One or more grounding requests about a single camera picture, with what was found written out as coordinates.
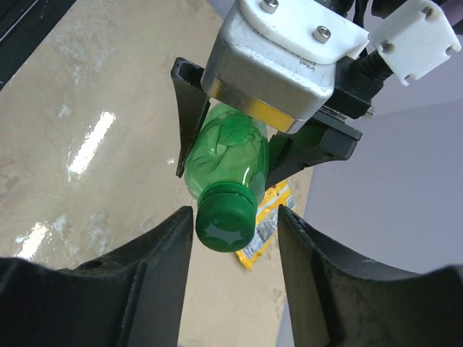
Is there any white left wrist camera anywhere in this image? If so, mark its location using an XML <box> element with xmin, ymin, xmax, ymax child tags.
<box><xmin>201</xmin><ymin>1</ymin><xmax>462</xmax><ymax>134</ymax></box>

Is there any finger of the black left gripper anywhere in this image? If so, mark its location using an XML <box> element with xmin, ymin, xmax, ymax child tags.
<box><xmin>171</xmin><ymin>57</ymin><xmax>211</xmax><ymax>178</ymax></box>

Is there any green bottle cap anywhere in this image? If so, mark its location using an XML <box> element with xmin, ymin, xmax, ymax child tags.
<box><xmin>195</xmin><ymin>181</ymin><xmax>258</xmax><ymax>253</ymax></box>

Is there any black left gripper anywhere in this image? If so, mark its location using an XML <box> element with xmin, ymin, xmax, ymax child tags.
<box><xmin>266</xmin><ymin>1</ymin><xmax>377</xmax><ymax>189</ymax></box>

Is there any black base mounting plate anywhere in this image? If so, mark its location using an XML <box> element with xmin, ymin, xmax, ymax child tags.
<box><xmin>1</xmin><ymin>0</ymin><xmax>75</xmax><ymax>87</ymax></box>

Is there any green plastic bottle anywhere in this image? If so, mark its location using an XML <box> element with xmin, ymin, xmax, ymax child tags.
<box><xmin>184</xmin><ymin>103</ymin><xmax>269</xmax><ymax>203</ymax></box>

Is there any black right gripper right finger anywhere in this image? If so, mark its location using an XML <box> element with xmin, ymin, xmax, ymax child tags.
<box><xmin>278</xmin><ymin>206</ymin><xmax>462</xmax><ymax>346</ymax></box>

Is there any yellow snack bag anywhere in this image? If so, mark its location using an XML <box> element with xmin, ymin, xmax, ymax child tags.
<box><xmin>235</xmin><ymin>180</ymin><xmax>296</xmax><ymax>270</ymax></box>

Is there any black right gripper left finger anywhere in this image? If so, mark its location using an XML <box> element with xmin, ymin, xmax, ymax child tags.
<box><xmin>1</xmin><ymin>206</ymin><xmax>193</xmax><ymax>346</ymax></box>

